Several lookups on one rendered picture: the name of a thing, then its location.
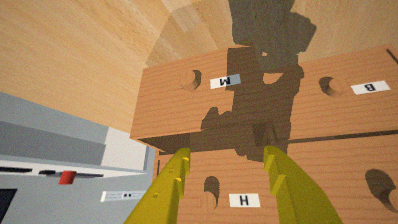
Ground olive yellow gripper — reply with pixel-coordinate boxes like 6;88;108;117
123;145;343;224

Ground brown wooden chest of drawers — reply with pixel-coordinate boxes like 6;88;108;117
152;44;398;183

